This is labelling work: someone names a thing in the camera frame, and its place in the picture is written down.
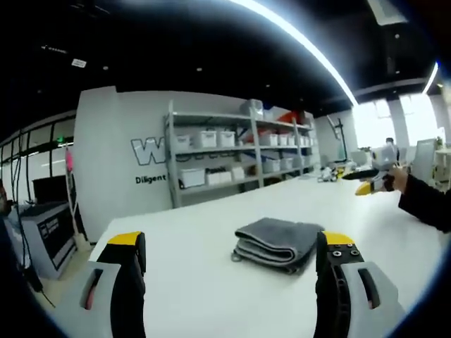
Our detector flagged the grey towel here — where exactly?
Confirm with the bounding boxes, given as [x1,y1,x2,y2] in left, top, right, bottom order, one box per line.
[231,217,326,275]

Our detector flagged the person's right hand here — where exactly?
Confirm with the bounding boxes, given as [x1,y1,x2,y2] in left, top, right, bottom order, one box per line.
[383,165,412,193]

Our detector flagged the small devices on table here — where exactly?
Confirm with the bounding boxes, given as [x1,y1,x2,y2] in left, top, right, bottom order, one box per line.
[316,165,349,184]

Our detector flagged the black tripod stand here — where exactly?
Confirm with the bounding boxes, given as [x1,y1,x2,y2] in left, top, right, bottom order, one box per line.
[326,115,350,165]

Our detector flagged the grey equipment cabinet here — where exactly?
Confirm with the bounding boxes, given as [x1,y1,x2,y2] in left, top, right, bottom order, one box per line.
[2,201,79,281]

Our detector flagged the orange object on shelf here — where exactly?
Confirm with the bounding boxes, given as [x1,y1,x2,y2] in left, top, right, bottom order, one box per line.
[277,109,308,125]

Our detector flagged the white stand with pink item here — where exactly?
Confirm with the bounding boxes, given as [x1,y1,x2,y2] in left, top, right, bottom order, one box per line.
[64,146,89,251]

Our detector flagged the short ceiling light strip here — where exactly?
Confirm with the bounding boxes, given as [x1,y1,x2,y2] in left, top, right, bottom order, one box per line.
[424,61,440,95]

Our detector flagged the black monitor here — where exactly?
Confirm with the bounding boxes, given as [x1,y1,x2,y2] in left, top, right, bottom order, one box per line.
[32,175,72,206]

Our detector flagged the grey metal shelving unit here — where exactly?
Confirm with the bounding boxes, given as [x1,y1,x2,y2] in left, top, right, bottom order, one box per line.
[163,99,322,209]

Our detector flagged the grey plastic bin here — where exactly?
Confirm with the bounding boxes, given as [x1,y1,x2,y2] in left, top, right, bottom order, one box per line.
[239,99,265,120]

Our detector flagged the long ceiling light strip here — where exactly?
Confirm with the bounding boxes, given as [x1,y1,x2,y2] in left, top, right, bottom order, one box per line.
[228,0,357,106]

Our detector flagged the row of white storage boxes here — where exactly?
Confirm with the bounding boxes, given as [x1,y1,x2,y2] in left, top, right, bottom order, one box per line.
[174,129,315,189]

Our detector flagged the black hanging cable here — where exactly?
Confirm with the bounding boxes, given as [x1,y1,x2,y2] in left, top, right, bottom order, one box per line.
[9,129,57,309]

